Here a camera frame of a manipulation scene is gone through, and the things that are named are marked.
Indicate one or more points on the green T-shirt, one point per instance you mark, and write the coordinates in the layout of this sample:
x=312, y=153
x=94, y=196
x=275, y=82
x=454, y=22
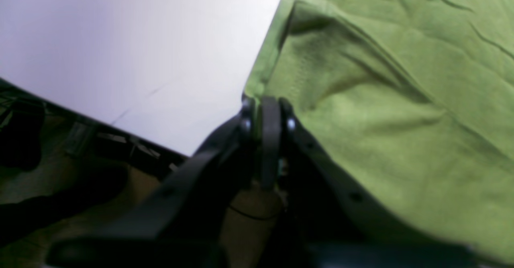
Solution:
x=414, y=98

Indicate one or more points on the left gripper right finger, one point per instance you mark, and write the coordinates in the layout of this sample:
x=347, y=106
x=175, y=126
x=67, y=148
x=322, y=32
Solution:
x=331, y=221

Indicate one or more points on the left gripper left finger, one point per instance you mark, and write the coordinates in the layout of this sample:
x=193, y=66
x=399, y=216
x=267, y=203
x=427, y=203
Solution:
x=179, y=224

